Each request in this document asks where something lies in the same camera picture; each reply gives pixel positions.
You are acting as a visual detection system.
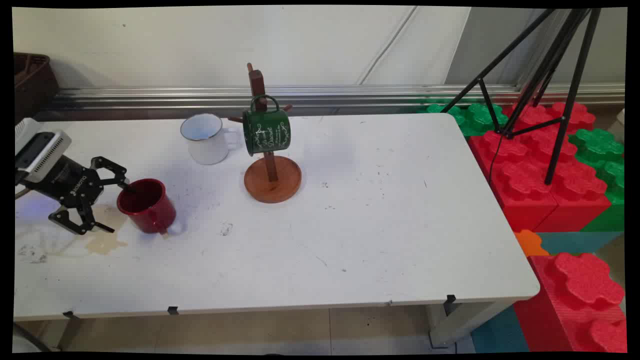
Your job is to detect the grey table leg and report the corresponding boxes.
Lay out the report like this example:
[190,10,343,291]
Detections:
[429,299,512,349]

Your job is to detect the dark brown basket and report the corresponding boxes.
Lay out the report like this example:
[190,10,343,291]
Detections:
[14,52,60,124]

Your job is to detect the black tripod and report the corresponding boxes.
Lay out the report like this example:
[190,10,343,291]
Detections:
[440,7,603,186]

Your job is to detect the green mug with white print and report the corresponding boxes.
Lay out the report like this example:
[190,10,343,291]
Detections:
[242,94,292,157]

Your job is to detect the brown wooden mug tree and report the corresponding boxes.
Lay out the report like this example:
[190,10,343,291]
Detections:
[227,62,303,204]

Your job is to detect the white enamel mug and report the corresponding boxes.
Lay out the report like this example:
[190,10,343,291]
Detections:
[180,113,240,166]

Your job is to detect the thin black tripod cable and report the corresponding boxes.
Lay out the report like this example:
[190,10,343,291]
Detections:
[488,132,504,187]

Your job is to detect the black floor cable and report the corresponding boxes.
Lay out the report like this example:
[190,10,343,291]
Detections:
[14,322,52,352]

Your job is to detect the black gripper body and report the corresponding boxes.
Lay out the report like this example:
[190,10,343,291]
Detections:
[24,154,104,209]

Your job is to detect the orange foam piece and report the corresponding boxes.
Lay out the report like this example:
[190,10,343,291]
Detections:
[513,229,550,258]

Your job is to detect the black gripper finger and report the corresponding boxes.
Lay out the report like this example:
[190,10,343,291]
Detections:
[48,204,116,236]
[90,156,136,194]

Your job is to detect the teal foam block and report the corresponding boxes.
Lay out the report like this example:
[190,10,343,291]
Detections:
[470,305,531,353]

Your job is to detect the red enamel mug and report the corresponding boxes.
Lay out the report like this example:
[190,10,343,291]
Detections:
[116,178,177,235]

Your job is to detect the white wall conduit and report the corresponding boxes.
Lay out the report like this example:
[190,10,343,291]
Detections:
[357,6,419,85]

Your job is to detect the green foam block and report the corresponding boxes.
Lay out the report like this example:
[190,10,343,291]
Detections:
[569,128,625,232]
[419,102,510,137]

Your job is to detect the teal foam mat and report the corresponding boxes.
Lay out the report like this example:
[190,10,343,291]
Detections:
[536,231,624,256]

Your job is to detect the aluminium wall rail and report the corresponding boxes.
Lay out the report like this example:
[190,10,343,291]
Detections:
[50,83,626,109]

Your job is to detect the large red foam block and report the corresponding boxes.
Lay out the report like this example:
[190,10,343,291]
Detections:
[469,101,612,234]

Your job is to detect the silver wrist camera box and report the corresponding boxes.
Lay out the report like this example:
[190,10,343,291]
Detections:
[16,130,73,184]

